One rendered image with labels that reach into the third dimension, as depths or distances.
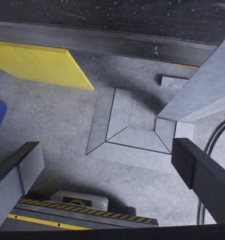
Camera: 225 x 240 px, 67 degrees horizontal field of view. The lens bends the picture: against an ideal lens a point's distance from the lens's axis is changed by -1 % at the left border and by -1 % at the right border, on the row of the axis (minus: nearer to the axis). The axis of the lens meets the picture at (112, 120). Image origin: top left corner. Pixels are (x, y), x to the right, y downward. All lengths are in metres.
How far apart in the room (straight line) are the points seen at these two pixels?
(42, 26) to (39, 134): 0.59
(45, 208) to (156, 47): 0.64
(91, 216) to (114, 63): 0.76
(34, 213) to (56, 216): 0.08
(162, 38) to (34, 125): 0.80
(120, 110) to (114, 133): 0.13
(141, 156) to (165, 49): 0.54
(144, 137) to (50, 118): 0.53
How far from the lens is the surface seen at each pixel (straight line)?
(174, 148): 0.17
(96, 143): 0.92
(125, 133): 0.90
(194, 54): 0.59
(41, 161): 0.17
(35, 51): 0.70
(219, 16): 0.52
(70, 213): 0.67
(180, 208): 0.99
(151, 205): 0.97
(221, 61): 0.35
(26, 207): 0.74
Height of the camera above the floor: 0.91
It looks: 80 degrees down
